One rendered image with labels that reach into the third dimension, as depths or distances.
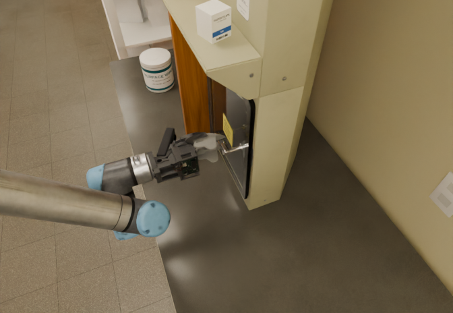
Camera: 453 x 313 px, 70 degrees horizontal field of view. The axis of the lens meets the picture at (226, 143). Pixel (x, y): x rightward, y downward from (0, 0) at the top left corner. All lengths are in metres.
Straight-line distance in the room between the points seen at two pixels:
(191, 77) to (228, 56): 0.45
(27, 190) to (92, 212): 0.12
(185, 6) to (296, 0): 0.30
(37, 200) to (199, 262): 0.51
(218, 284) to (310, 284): 0.25
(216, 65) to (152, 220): 0.34
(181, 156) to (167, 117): 0.55
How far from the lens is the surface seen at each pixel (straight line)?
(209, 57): 0.64
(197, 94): 1.12
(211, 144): 0.85
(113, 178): 0.83
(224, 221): 1.04
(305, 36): 0.67
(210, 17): 0.65
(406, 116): 1.01
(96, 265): 2.13
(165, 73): 1.42
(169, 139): 0.90
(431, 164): 1.00
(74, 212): 0.68
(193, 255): 1.00
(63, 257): 2.23
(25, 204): 0.66
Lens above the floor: 1.86
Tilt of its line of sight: 48 degrees down
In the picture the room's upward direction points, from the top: straight up
